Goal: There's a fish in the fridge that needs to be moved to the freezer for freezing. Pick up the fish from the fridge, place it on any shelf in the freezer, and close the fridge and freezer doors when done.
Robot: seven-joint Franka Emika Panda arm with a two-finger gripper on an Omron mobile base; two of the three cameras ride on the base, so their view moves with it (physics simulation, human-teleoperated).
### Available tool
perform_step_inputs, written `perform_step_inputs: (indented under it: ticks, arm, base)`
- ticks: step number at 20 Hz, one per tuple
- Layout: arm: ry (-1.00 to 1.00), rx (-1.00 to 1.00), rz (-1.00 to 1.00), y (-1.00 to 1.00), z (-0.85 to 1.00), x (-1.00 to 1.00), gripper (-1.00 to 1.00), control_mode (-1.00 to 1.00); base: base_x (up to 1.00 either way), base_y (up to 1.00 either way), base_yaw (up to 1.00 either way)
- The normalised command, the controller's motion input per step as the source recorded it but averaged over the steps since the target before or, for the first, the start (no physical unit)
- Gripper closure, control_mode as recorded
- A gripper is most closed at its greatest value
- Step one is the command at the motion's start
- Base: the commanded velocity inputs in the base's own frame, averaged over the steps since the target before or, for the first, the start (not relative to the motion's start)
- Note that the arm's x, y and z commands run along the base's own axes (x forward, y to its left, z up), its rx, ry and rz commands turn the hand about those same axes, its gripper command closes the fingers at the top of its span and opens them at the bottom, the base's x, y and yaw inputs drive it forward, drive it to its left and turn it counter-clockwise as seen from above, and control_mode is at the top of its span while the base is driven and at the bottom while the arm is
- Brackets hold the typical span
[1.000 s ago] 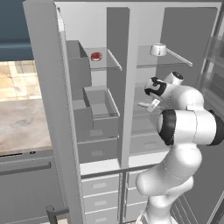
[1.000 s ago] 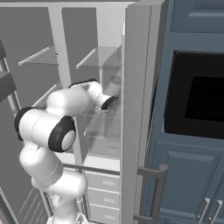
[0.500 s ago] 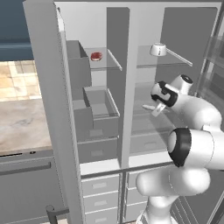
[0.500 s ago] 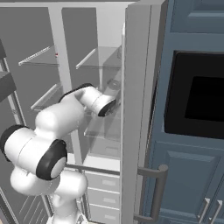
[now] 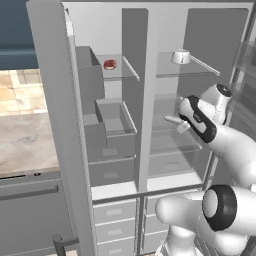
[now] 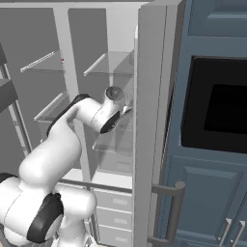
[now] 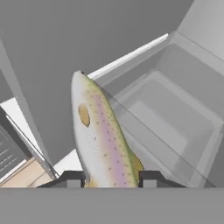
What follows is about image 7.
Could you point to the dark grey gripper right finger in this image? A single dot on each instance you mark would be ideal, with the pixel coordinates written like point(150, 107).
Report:
point(150, 178)

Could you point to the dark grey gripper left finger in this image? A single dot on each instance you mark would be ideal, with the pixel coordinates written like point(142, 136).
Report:
point(73, 178)

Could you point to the silver pink spotted fish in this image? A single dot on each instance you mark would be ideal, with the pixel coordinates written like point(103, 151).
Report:
point(102, 137)

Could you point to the translucent door shelf bin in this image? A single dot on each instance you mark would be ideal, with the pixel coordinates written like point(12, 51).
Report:
point(169, 125)

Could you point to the beige wooden cupboard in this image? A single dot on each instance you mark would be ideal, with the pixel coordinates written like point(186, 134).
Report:
point(26, 176)

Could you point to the dark grey appliance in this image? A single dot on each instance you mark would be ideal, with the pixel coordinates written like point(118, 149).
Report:
point(8, 151)

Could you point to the white door seal strip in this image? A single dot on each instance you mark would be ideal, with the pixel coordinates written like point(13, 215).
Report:
point(131, 55)

